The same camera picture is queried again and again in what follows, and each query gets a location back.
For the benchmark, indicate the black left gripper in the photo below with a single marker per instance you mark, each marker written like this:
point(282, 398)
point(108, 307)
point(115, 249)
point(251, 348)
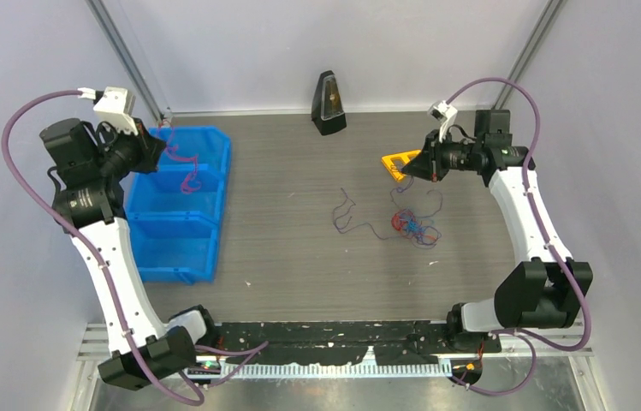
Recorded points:
point(151, 148)

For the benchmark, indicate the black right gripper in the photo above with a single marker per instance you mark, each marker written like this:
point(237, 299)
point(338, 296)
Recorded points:
point(426, 166)

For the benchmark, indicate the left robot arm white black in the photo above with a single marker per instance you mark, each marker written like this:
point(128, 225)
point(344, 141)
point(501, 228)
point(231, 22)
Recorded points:
point(89, 167)

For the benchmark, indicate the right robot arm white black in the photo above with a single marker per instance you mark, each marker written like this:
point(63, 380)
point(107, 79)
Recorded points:
point(543, 290)

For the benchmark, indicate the yellow triangular plastic piece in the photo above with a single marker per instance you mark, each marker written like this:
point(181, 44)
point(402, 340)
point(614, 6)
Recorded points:
point(393, 163)

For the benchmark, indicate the blue plastic bin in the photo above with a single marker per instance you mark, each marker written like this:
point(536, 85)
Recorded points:
point(175, 215)

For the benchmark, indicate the black metronome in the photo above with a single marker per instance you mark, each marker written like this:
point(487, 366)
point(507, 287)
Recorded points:
point(327, 112)

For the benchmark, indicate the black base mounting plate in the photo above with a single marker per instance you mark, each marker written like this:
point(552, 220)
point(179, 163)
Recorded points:
point(338, 343)

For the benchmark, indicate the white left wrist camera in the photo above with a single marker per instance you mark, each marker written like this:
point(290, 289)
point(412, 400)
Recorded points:
point(113, 105)

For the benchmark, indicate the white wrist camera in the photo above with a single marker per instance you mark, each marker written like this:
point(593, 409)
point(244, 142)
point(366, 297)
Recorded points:
point(113, 105)
point(445, 113)

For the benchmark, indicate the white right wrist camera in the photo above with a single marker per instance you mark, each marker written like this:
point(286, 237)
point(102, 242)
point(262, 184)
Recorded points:
point(445, 113)

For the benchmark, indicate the perforated metal rail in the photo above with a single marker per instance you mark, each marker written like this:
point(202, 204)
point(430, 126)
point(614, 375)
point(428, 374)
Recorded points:
point(363, 369)

